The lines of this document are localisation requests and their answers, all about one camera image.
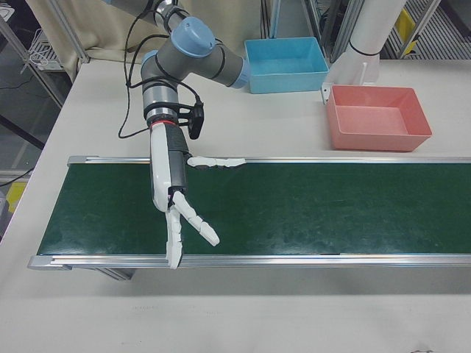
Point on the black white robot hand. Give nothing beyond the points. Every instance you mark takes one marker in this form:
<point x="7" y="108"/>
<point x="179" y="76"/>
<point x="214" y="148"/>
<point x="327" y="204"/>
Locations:
<point x="160" y="173"/>

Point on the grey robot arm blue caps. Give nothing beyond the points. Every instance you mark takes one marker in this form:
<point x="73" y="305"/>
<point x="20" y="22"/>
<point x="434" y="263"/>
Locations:
<point x="191" y="51"/>

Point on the light blue plastic box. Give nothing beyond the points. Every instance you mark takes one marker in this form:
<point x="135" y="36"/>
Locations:
<point x="287" y="62"/>

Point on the pink plastic box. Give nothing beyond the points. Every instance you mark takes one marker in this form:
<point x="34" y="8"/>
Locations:
<point x="371" y="121"/>

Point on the yellow bin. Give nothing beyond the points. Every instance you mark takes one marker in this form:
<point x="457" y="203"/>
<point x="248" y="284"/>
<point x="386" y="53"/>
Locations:
<point x="16" y="196"/>

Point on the beige curtain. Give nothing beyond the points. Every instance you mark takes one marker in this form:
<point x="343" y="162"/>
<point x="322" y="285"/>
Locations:
<point x="106" y="25"/>

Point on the white robot column base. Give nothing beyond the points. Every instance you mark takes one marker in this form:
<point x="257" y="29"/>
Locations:
<point x="371" y="33"/>

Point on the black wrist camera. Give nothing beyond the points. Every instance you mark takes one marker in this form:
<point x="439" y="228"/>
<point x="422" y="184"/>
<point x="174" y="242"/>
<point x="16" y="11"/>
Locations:
<point x="196" y="123"/>

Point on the green conveyor belt aluminium frame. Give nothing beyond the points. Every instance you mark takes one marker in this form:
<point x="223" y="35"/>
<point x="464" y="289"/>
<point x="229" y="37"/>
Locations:
<point x="294" y="209"/>

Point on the slanted aluminium frame post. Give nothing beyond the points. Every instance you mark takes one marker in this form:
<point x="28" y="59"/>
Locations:
<point x="71" y="31"/>

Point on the small metal corner bracket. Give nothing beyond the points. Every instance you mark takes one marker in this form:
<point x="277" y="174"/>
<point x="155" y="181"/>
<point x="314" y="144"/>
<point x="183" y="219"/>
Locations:
<point x="324" y="93"/>

